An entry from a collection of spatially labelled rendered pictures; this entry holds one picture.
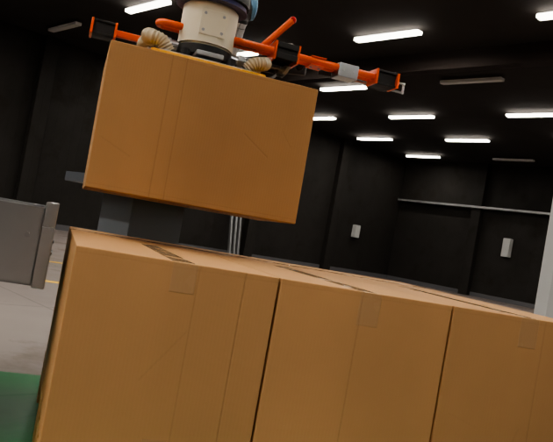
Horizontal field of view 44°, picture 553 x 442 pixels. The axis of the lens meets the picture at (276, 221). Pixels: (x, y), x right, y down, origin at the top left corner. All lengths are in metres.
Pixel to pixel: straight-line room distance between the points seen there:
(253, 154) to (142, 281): 0.76
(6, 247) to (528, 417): 1.27
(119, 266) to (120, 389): 0.23
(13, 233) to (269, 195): 0.70
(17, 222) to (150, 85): 0.52
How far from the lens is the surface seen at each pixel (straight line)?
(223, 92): 1.97
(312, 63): 2.25
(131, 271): 1.32
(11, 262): 1.76
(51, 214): 1.76
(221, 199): 1.95
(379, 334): 1.48
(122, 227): 2.84
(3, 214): 1.76
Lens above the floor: 0.62
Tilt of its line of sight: 2 degrees up
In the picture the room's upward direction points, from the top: 10 degrees clockwise
